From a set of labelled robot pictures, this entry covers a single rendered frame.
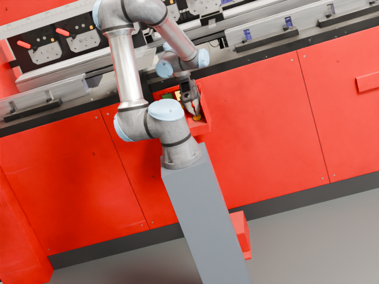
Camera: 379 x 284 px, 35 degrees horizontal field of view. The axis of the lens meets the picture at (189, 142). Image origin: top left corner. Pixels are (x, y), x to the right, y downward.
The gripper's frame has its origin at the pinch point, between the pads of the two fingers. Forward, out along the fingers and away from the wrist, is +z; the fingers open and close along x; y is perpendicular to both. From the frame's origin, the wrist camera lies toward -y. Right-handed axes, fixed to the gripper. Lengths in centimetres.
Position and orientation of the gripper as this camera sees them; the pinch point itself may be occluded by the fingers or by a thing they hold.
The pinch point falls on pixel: (195, 114)
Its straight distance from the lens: 268.0
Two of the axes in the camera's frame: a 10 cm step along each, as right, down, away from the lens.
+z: 3.1, 8.2, 4.8
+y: 0.2, -5.1, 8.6
